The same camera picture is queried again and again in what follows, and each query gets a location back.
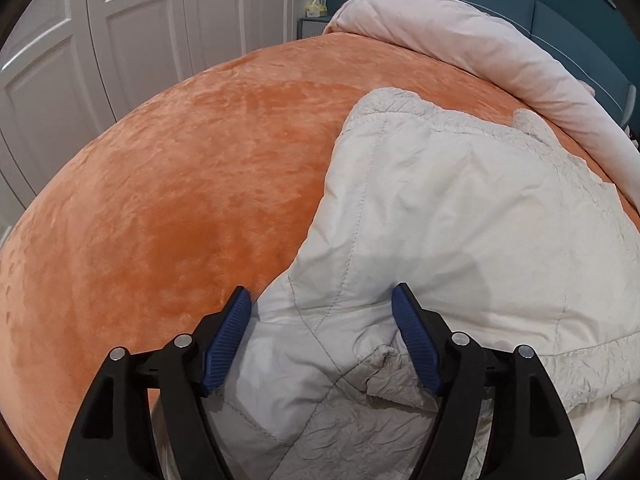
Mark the dark bedside table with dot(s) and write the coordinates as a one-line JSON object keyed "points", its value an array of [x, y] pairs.
{"points": [[311, 27]]}

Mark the orange velvet bed cover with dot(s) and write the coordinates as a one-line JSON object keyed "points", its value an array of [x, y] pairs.
{"points": [[211, 182]]}

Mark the white puffer jacket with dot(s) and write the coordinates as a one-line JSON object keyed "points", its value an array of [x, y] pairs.
{"points": [[509, 237]]}

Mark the white panelled wardrobe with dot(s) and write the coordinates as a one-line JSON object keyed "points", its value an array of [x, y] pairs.
{"points": [[72, 68]]}

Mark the teal upholstered headboard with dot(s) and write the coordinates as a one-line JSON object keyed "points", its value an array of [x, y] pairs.
{"points": [[591, 40]]}

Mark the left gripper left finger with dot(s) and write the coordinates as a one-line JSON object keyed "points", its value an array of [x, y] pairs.
{"points": [[112, 435]]}

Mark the pink white duvet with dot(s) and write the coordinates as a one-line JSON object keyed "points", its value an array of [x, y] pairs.
{"points": [[494, 50]]}

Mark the yellow tissue box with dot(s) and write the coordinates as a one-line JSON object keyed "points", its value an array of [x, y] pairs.
{"points": [[315, 9]]}

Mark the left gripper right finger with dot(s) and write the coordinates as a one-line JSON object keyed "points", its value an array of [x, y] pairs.
{"points": [[530, 435]]}

